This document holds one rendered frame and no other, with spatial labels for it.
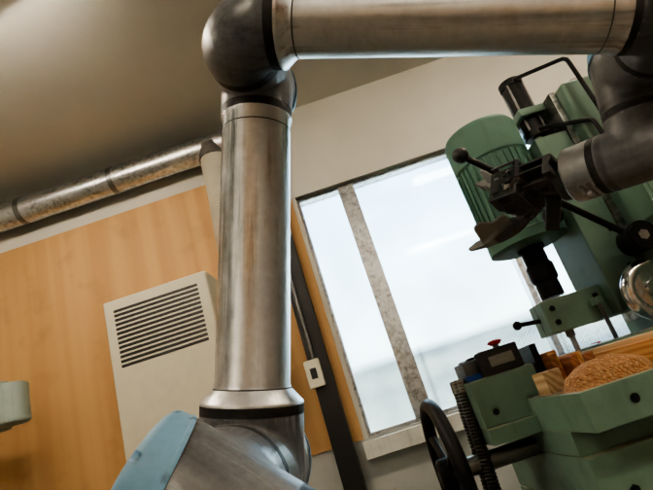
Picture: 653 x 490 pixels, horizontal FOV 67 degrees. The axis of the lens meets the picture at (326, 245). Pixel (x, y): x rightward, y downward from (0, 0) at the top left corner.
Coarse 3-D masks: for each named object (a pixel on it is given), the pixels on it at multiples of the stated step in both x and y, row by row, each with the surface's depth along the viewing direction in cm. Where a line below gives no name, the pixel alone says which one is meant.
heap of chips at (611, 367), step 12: (600, 360) 78; (612, 360) 78; (624, 360) 77; (636, 360) 76; (648, 360) 77; (576, 372) 79; (588, 372) 77; (600, 372) 76; (612, 372) 76; (624, 372) 75; (636, 372) 75; (576, 384) 77; (588, 384) 76; (600, 384) 75
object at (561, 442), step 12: (648, 420) 81; (540, 432) 93; (552, 432) 88; (564, 432) 83; (612, 432) 81; (624, 432) 80; (636, 432) 80; (648, 432) 80; (540, 444) 95; (552, 444) 90; (564, 444) 84; (576, 444) 80; (588, 444) 80; (600, 444) 80; (612, 444) 80; (576, 456) 81
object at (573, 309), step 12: (588, 288) 105; (600, 288) 105; (552, 300) 105; (564, 300) 104; (576, 300) 104; (588, 300) 104; (540, 312) 105; (552, 312) 104; (564, 312) 104; (576, 312) 103; (588, 312) 103; (600, 312) 103; (540, 324) 107; (552, 324) 103; (564, 324) 103; (576, 324) 103; (588, 324) 108; (540, 336) 109
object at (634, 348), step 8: (632, 344) 84; (640, 344) 81; (648, 344) 79; (600, 352) 95; (608, 352) 91; (616, 352) 89; (624, 352) 87; (632, 352) 84; (640, 352) 82; (648, 352) 80
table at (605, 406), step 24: (624, 384) 74; (648, 384) 74; (552, 408) 85; (576, 408) 76; (600, 408) 73; (624, 408) 73; (648, 408) 73; (504, 432) 92; (528, 432) 92; (576, 432) 78; (600, 432) 72
